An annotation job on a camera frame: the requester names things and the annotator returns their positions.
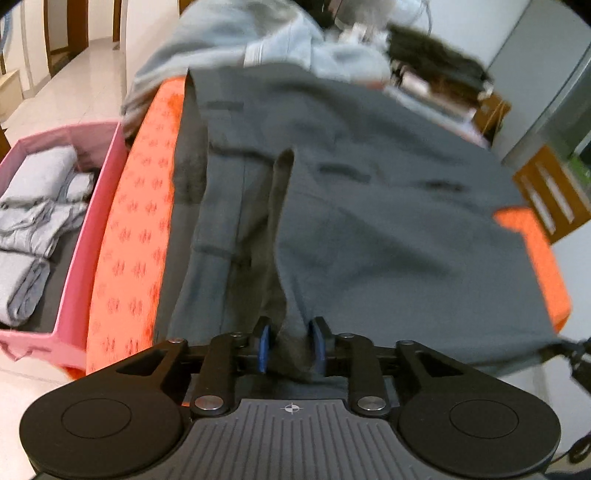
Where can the folded dark grey garment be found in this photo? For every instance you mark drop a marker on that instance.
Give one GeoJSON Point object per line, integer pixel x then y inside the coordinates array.
{"type": "Point", "coordinates": [434, 55]}

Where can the orange patterned mat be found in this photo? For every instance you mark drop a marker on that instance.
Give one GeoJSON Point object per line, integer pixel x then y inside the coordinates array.
{"type": "Point", "coordinates": [134, 254]}

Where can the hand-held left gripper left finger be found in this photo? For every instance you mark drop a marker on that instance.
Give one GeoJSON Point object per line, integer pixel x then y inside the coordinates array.
{"type": "Point", "coordinates": [264, 350]}

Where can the brown wooden door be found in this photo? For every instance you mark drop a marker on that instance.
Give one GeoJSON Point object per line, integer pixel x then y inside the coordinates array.
{"type": "Point", "coordinates": [69, 41]}

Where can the dark grey pants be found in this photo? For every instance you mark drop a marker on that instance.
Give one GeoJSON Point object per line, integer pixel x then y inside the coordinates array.
{"type": "Point", "coordinates": [369, 207]}

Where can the wooden chair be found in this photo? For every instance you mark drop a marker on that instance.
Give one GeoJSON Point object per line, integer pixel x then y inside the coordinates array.
{"type": "Point", "coordinates": [549, 194]}

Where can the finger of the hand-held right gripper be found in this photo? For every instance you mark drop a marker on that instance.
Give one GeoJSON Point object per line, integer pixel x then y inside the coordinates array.
{"type": "Point", "coordinates": [572, 348]}

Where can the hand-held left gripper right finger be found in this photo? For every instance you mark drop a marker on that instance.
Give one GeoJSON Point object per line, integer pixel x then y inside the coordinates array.
{"type": "Point", "coordinates": [317, 346]}

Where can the low beige cabinet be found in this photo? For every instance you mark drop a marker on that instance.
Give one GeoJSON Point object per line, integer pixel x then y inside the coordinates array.
{"type": "Point", "coordinates": [9, 92]}

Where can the light blue garment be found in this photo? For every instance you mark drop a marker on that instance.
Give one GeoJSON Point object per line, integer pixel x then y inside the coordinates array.
{"type": "Point", "coordinates": [258, 41]}

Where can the pink storage box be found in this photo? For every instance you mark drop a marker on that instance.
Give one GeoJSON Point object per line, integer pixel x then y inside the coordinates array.
{"type": "Point", "coordinates": [83, 277]}

